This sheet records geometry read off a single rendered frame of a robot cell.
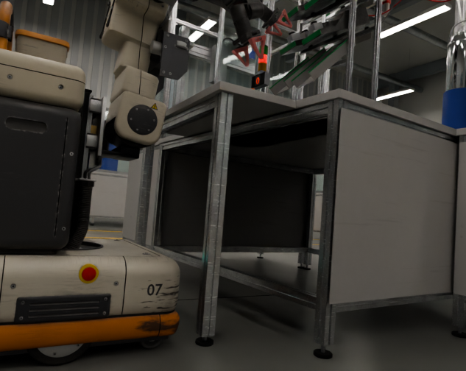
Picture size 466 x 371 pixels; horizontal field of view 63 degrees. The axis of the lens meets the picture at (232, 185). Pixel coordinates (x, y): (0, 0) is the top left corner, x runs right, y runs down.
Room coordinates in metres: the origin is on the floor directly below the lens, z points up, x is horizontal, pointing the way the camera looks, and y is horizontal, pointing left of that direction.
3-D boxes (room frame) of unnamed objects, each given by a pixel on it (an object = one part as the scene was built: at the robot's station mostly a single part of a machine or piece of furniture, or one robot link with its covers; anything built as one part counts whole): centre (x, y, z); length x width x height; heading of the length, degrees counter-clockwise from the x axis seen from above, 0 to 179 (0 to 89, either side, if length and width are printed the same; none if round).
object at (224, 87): (1.79, -0.02, 0.84); 0.90 x 0.70 x 0.03; 29
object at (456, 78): (1.92, -1.12, 1.32); 0.14 x 0.14 x 0.38
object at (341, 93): (2.22, -0.50, 0.85); 1.50 x 1.41 x 0.03; 33
